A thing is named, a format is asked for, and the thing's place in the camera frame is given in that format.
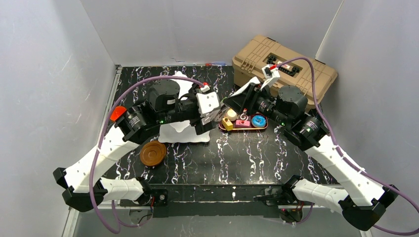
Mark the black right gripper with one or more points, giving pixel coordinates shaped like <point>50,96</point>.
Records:
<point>252,101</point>

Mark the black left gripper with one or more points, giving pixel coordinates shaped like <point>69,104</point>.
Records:
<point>201,118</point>

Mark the white three-tier cake stand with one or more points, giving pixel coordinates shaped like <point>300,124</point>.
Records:
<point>181,132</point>

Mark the metal serving tongs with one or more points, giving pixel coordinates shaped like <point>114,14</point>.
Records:
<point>223,109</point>

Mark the yellow layered cake piece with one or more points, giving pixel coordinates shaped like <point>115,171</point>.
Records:
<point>227,124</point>

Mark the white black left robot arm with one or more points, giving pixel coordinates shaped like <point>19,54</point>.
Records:
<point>169,100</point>

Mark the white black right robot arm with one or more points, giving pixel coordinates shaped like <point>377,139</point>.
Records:
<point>361,201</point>

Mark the chocolate swirl roll cake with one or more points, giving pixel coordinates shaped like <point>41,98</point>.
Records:
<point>244,116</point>

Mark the white coconut ball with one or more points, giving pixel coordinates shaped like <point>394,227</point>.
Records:
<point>231,115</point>

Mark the red dessert tray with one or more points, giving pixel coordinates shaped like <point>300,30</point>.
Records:
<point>241,129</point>

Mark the pink rectangular cake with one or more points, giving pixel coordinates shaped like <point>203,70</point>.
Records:
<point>242,124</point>

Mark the blue sprinkled donut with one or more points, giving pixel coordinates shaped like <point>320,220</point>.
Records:
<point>258,121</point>

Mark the tan plastic toolbox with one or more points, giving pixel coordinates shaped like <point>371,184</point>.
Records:
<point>262,51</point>

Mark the red blue screwdriver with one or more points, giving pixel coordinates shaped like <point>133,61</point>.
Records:
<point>215,64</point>

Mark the brown round wooden lid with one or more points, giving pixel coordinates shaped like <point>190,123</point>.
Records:
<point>153,153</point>

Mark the orange plastic cup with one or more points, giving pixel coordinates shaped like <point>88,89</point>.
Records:
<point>117,112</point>

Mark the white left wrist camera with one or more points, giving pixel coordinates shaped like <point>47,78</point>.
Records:
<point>208,102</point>

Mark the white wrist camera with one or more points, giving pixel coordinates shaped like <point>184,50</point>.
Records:
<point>208,102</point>
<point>271,74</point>

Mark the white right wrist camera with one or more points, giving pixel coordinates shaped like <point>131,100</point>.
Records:
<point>271,74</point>

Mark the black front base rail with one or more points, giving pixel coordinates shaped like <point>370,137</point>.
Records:
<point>217,200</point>

